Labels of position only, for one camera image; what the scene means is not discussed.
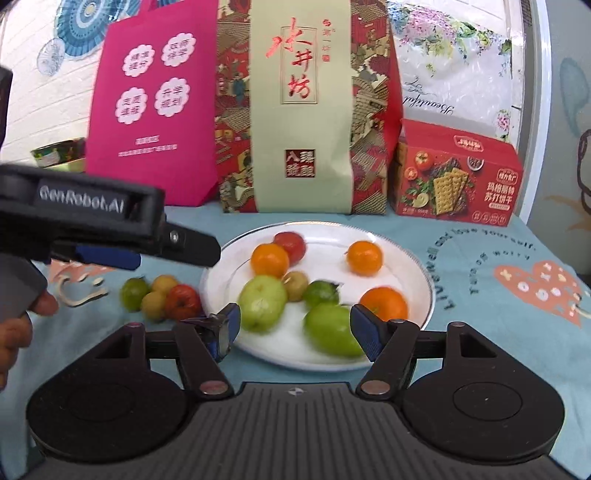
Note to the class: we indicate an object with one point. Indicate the red cracker box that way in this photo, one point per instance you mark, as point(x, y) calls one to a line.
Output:
point(461, 184)

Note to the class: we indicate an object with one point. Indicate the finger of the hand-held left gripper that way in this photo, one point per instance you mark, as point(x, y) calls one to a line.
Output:
point(194, 247)
point(111, 258)

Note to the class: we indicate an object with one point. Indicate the blue printed tablecloth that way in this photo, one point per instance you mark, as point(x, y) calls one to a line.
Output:
point(485, 286)

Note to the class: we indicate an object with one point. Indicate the person's left hand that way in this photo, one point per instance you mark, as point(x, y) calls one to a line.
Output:
point(14, 341)

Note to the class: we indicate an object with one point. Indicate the red and green gift bag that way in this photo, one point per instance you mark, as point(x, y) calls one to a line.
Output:
point(300, 152)

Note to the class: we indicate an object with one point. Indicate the pink fabric tote bag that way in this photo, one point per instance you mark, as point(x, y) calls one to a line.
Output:
point(194, 138)

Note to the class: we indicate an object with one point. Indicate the orange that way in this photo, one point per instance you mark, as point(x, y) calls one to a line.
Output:
point(385, 302)
point(364, 257)
point(270, 260)

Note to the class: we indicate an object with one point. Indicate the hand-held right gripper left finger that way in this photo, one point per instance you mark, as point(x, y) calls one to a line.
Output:
point(232, 323)

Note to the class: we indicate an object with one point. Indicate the small yellow round fruit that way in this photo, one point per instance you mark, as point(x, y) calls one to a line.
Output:
point(165, 282)
point(295, 285)
point(153, 305)

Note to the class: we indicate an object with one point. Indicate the red small apple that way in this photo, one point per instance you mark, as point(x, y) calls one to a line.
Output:
point(183, 302)

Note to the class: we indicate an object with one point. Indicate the green patterned bowl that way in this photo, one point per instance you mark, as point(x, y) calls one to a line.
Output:
point(60, 152)

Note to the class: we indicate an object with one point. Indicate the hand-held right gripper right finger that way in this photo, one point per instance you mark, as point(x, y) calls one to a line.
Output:
point(364, 327)

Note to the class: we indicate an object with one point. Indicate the large green fruit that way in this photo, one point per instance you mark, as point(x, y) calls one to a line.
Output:
point(332, 330)

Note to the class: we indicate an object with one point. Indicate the cartoon wall sticker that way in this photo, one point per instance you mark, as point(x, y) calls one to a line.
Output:
point(577, 138)

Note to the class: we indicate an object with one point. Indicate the blue umbrella wall sticker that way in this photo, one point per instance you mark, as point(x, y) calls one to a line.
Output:
point(85, 18)

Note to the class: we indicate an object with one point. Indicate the red tomato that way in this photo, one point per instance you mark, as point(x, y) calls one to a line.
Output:
point(292, 244)

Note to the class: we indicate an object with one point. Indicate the white round frame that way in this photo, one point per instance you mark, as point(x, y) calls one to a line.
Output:
point(531, 92)

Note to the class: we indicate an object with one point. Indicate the white plate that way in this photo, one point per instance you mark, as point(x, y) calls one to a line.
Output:
point(323, 258)

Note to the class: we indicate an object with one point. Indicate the light green apple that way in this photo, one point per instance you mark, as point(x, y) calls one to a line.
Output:
point(262, 302)

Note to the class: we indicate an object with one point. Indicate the light green cardboard box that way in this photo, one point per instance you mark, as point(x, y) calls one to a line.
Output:
point(69, 165)

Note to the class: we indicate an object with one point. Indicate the green tomato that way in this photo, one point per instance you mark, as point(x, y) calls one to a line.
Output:
point(321, 294)
point(135, 293)

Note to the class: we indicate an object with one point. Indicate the white floral plastic bag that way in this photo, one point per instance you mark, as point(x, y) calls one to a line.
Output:
point(452, 69)

